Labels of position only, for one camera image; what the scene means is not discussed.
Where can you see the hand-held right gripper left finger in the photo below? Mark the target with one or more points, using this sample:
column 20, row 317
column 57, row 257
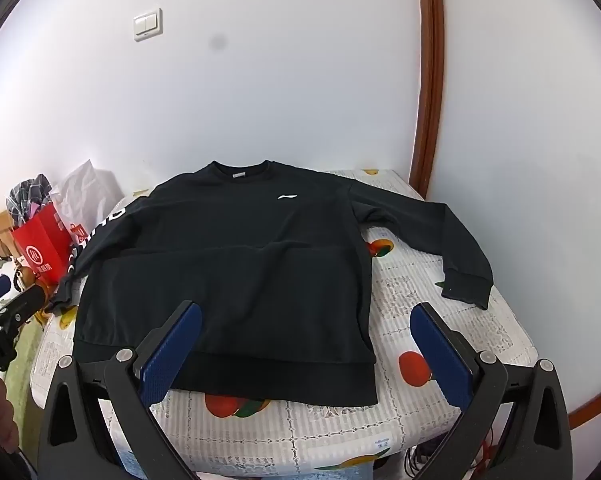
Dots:
column 170, row 350

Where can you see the green mat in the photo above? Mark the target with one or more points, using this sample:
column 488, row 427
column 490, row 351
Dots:
column 23, row 360

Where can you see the brown wooden baseboard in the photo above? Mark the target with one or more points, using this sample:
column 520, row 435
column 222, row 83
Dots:
column 595, row 400

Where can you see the grey plaid cloth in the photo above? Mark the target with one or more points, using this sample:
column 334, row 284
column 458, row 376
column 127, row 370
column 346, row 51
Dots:
column 25, row 200

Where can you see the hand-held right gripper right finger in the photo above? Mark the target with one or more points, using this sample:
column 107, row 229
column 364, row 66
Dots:
column 440, row 355

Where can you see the fruit print tablecloth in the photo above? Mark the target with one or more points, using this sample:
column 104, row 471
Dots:
column 330, row 425

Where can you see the white light switch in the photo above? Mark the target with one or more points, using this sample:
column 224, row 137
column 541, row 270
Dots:
column 148, row 25

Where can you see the person's left hand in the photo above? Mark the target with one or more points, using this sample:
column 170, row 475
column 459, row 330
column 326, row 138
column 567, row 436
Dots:
column 0, row 410

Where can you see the brown wooden door frame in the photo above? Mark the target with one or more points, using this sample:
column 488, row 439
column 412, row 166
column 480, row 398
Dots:
column 428, row 85

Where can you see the black sweatshirt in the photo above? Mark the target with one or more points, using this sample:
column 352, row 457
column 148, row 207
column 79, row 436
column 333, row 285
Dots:
column 230, row 270

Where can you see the white plastic bag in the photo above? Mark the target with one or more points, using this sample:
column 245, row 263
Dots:
column 90, row 185

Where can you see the red paper bag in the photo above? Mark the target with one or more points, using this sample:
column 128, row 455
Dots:
column 40, row 245

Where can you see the small red white bag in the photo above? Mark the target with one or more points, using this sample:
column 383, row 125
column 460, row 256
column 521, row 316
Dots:
column 79, row 235

